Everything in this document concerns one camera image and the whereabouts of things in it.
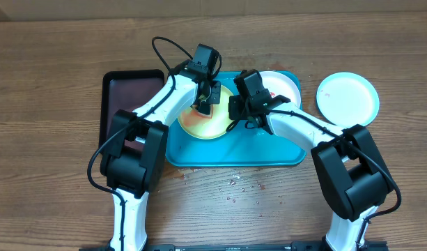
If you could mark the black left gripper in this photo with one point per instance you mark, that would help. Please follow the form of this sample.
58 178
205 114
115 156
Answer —
215 97

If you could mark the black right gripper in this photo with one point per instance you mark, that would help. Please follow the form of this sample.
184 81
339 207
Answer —
239 104

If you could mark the white plate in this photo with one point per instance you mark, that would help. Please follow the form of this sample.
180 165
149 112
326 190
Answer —
282 83

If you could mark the green and orange sponge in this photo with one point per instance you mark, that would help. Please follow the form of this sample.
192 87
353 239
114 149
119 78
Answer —
203 109

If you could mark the yellow green plate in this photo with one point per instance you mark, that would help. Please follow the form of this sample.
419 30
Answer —
210 126

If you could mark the light blue plate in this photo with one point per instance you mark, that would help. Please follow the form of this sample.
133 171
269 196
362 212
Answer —
346 99

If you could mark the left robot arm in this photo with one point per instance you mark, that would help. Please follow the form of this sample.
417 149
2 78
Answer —
134 151

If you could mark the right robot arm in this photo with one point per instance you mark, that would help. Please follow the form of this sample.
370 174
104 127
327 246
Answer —
352 174

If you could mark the teal serving tray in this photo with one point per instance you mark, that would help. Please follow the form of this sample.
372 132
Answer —
239 148

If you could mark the black rectangular tray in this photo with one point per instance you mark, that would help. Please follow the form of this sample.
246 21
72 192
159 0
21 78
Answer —
126 90

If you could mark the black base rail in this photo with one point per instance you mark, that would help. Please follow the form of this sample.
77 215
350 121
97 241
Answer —
294 246

